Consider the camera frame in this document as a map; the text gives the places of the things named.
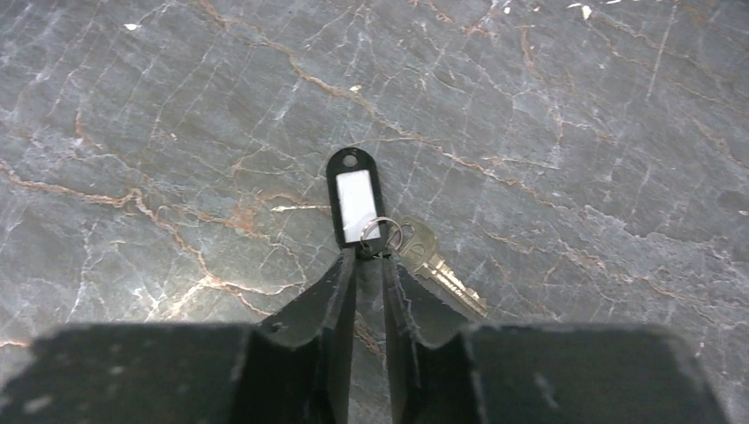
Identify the black key tag white label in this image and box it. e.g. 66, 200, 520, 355
325, 147, 389, 260

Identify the chain of silver keyrings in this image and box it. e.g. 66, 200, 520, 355
359, 216, 404, 253

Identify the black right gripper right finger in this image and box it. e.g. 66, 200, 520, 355
382, 255, 729, 423

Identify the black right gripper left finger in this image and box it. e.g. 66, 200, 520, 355
1, 249, 356, 423

